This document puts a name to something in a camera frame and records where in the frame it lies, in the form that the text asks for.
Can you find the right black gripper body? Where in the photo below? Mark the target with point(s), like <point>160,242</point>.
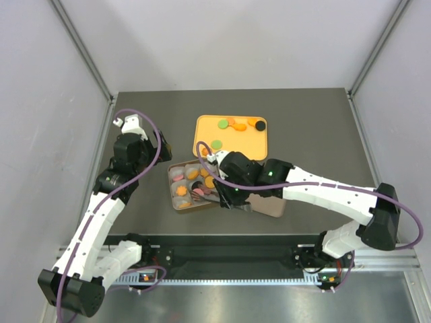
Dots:
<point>231,192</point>

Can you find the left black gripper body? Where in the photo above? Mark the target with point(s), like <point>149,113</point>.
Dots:
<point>147,153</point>

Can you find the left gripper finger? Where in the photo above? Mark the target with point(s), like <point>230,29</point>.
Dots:
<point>166,150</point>
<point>161,143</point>

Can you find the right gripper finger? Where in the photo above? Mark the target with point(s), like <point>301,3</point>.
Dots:
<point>225,199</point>
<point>241,202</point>

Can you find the pink sandwich cookie bottom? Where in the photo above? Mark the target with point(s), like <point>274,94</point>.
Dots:
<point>178,177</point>

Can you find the pink sandwich cookie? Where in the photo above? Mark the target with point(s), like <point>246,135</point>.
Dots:
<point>198,191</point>
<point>178,177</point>

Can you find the pink sandwich cookie top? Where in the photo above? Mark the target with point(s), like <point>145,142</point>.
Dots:
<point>198,191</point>

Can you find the gold tin lid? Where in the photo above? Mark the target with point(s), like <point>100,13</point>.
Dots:
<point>270,206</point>

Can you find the green sandwich cookie bottom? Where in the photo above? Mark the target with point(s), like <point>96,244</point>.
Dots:
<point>216,144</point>

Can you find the green sandwich cookie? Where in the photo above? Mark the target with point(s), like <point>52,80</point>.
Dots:
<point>216,144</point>
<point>223,124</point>

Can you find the gold cookie tin box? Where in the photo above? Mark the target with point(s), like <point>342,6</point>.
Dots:
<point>188,184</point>

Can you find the orange swirl cookie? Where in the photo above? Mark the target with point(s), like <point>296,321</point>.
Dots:
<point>181,190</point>

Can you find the orange round biscuit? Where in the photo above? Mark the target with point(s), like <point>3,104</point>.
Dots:
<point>184,205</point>

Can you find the metal tongs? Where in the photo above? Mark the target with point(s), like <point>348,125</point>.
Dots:
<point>211,197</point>

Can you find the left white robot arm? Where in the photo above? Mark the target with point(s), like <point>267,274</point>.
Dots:
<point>78,281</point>

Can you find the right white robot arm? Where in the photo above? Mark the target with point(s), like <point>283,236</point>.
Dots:
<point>373,212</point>

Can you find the white paper cupcake liner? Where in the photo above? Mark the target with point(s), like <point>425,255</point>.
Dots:
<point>192,167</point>
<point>176,170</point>
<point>179,200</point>
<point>174,186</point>

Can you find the orange yellow tray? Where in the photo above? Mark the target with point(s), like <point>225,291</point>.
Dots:
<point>251,142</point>

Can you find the green sandwich cookie top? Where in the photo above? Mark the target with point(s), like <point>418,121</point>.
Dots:
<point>223,124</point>

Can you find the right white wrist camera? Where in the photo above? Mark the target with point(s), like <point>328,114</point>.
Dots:
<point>217,158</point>

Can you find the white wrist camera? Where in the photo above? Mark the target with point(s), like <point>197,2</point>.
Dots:
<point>217,158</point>
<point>131,124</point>

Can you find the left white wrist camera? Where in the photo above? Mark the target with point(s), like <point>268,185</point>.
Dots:
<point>131,124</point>

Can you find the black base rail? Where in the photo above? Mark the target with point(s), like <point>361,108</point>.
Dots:
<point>229,257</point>

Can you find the aluminium frame rail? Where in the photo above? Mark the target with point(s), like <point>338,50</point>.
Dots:
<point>80,46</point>

